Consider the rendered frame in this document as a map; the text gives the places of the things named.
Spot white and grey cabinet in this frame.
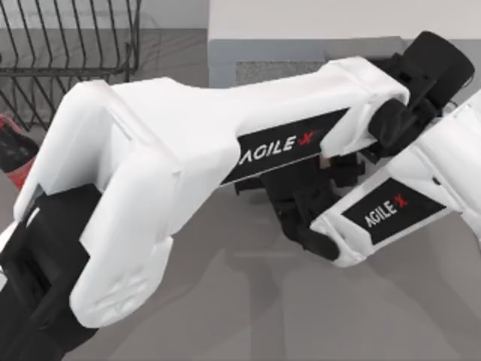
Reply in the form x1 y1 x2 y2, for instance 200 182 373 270
207 0 481 110

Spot red and black item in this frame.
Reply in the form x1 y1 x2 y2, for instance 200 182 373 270
0 114 41 191

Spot black wire rack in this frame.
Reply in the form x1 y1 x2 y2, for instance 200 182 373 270
0 0 142 132

